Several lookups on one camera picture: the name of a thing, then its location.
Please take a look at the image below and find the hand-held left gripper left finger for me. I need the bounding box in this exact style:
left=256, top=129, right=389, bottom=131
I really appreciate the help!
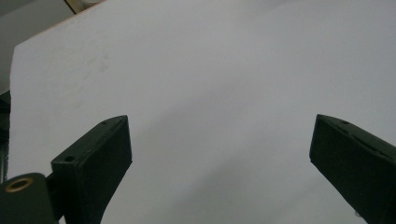
left=50, top=114, right=134, bottom=224

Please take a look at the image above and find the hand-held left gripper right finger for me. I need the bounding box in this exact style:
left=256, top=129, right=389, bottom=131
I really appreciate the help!
left=308, top=113, right=396, bottom=224

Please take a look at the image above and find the black metal stand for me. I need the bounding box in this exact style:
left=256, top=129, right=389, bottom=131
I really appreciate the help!
left=0, top=89, right=12, bottom=185

